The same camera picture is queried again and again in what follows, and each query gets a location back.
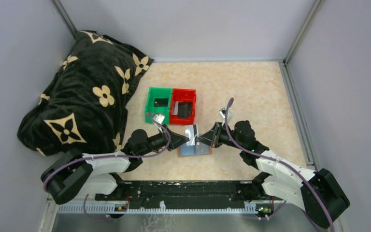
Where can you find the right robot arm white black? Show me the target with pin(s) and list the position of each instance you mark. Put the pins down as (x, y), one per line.
(317, 193)

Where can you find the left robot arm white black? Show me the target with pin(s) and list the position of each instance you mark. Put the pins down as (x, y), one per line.
(77, 173)

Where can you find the brown leather card holder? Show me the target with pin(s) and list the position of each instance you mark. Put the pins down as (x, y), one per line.
(193, 150)

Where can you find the silver credit card black stripe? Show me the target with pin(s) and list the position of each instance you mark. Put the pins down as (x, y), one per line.
(192, 132)

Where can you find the red plastic bin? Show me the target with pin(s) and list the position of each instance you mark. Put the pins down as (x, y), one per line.
(187, 95)

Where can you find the black floral blanket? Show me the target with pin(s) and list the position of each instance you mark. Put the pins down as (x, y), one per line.
(85, 105)

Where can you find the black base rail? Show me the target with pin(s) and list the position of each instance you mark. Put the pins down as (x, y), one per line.
(235, 190)

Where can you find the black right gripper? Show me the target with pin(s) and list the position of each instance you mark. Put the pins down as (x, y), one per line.
(212, 137)

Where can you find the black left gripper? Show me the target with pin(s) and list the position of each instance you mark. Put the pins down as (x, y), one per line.
(176, 139)

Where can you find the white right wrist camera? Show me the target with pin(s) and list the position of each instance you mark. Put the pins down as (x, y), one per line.
(225, 113)

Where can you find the black card in red bin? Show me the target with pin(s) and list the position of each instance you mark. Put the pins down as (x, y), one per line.
(182, 109)

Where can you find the green plastic bin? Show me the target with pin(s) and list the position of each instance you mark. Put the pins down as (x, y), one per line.
(157, 92)

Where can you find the black card in green bin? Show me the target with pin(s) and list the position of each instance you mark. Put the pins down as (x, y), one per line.
(161, 102)

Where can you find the aluminium frame rail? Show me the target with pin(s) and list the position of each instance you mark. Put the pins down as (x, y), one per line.
(302, 129)

